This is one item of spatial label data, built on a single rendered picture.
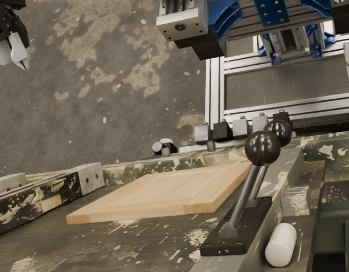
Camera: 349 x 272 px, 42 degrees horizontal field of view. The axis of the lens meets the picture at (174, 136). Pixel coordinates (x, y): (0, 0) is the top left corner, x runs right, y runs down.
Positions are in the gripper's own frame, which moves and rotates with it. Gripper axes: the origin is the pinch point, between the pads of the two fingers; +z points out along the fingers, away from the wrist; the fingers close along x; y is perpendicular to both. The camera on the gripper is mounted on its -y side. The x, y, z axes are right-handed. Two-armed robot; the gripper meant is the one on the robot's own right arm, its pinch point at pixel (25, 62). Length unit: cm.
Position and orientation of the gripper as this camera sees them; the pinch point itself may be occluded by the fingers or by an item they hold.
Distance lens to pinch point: 110.2
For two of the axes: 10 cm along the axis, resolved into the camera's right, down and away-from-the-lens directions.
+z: 3.2, 7.7, 5.6
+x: 9.2, -1.1, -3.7
